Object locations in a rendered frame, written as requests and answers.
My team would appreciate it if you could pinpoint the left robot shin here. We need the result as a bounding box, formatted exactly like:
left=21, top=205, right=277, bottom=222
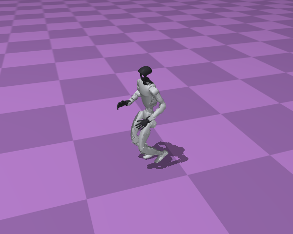
left=140, top=145, right=164, bottom=155

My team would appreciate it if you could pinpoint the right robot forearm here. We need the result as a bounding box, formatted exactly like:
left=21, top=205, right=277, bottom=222
left=128, top=93, right=138, bottom=106

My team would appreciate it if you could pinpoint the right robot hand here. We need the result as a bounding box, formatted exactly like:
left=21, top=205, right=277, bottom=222
left=117, top=100, right=131, bottom=110

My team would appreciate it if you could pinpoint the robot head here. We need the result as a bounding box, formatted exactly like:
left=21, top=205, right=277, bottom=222
left=138, top=66, right=153, bottom=85

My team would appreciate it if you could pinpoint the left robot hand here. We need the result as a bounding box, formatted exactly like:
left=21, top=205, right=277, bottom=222
left=135, top=116, right=151, bottom=130

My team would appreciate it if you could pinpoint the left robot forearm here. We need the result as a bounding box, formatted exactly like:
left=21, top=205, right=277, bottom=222
left=148, top=104, right=166, bottom=121

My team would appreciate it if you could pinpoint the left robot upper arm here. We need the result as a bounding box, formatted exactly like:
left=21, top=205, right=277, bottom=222
left=149, top=86, right=166, bottom=108

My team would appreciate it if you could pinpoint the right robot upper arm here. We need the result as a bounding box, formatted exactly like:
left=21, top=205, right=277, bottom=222
left=135, top=79, right=141, bottom=97

